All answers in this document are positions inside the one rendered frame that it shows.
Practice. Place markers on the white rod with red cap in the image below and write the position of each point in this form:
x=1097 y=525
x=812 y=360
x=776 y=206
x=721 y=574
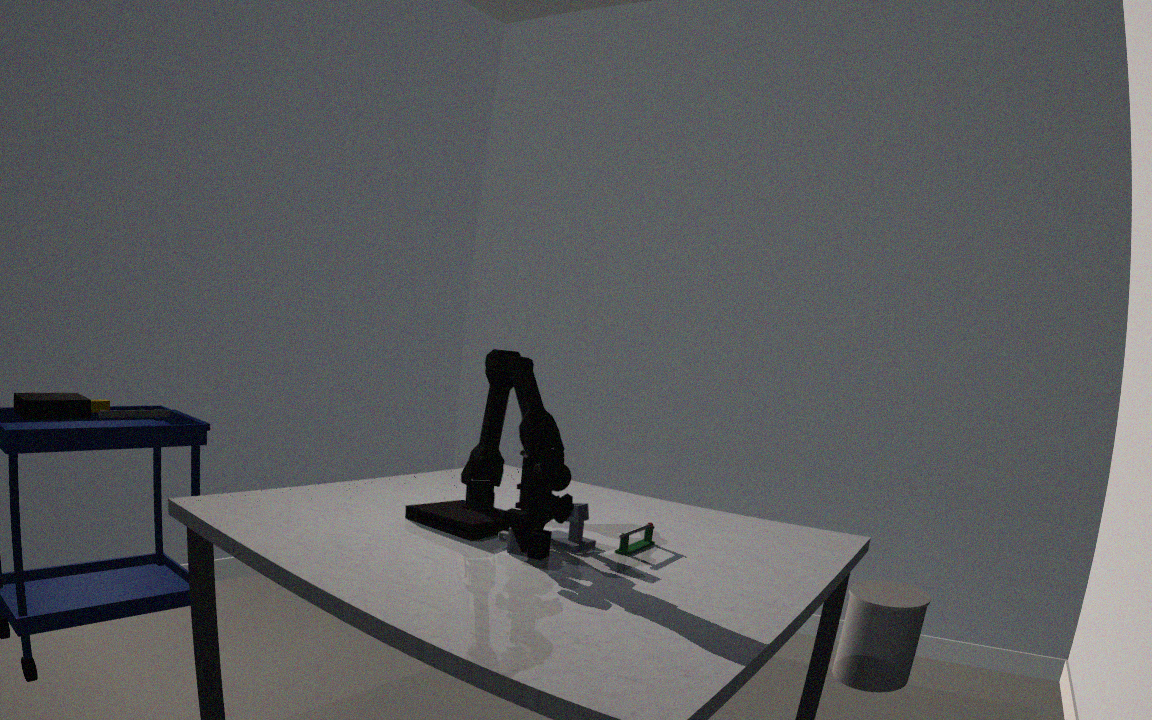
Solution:
x=649 y=526

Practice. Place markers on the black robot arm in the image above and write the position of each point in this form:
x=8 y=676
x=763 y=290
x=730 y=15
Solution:
x=538 y=433

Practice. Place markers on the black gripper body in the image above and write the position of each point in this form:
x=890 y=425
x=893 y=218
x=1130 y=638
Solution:
x=530 y=494

